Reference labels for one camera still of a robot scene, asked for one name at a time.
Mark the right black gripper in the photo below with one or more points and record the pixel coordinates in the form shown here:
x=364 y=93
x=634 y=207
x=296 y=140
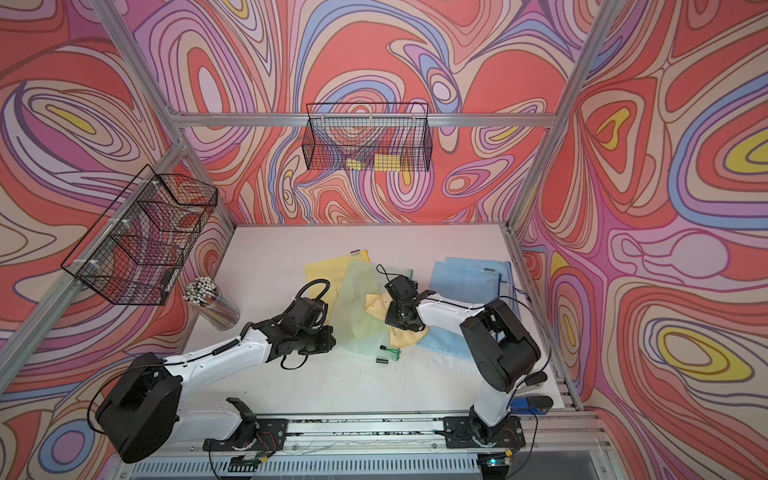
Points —
x=390 y=318

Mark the light blue mesh document bag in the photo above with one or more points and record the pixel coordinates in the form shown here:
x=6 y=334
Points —
x=503 y=269

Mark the black wire basket back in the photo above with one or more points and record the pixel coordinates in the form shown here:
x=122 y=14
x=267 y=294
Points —
x=336 y=131

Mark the yellow sponge in basket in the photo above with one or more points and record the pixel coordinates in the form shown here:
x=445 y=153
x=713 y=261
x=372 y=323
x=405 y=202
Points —
x=376 y=163

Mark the black wire basket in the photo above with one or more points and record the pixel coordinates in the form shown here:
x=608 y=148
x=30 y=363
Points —
x=336 y=131
x=135 y=251

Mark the yellow document bag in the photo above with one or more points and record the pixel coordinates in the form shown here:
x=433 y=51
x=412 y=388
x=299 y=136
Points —
x=334 y=270

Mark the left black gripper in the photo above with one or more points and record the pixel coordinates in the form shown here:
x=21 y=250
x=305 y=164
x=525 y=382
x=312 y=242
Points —
x=328 y=345

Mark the green zip document bag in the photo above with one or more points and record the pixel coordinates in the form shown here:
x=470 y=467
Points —
x=355 y=330

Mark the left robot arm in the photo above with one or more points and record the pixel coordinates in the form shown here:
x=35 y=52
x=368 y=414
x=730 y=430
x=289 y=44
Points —
x=145 y=407

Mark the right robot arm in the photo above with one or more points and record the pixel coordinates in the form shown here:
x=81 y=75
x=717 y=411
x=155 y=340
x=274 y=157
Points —
x=502 y=349

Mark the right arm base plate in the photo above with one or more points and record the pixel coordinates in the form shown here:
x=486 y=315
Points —
x=465 y=432

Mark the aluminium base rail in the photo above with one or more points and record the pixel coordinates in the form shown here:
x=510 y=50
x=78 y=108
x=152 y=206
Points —
x=562 y=444

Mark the black wire basket left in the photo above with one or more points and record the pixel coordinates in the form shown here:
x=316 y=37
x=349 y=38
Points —
x=135 y=251

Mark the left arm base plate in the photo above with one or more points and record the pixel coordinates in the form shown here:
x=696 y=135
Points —
x=259 y=435

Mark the clear pencil holder cup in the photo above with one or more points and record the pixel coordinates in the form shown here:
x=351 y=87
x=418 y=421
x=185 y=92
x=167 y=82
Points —
x=204 y=295

